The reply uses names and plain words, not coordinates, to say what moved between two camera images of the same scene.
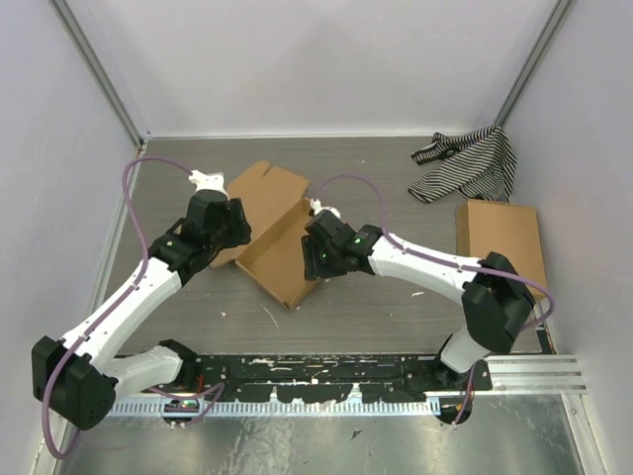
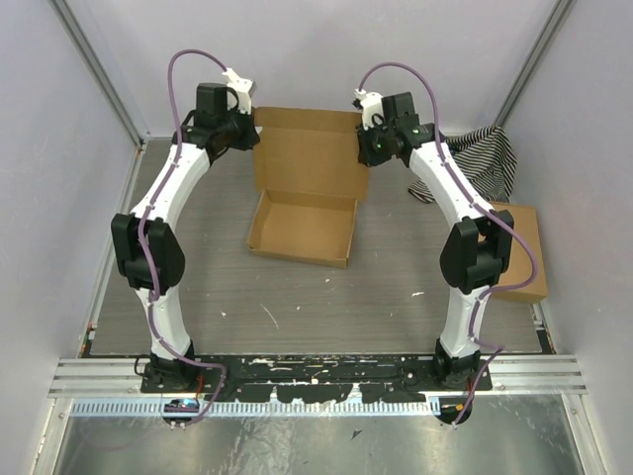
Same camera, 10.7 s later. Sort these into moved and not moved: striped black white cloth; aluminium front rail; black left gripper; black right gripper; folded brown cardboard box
Moved: black left gripper; black right gripper
Not moved: folded brown cardboard box; striped black white cloth; aluminium front rail
